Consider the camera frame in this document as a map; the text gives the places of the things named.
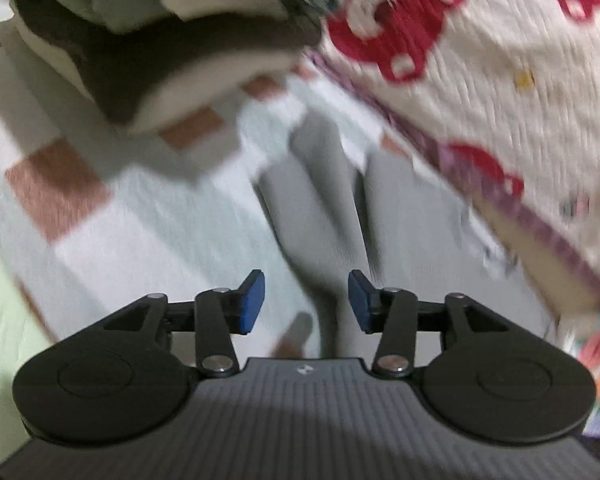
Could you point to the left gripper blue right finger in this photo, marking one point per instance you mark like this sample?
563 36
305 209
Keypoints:
392 313

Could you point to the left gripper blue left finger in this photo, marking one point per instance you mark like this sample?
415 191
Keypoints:
220 313

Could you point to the grey waffle knit shirt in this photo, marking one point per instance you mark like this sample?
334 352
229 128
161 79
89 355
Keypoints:
400 228

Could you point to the checkered bed sheet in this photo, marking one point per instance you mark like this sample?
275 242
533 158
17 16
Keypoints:
91 219

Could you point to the light green cloth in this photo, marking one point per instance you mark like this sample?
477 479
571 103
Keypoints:
22 335

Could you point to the cream folded bottom garment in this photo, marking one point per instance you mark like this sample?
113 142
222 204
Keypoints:
190 88

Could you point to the red bear quilted blanket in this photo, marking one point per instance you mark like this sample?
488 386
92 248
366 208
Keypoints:
503 98

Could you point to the dark brown folded garment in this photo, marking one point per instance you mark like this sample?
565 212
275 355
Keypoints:
120 70

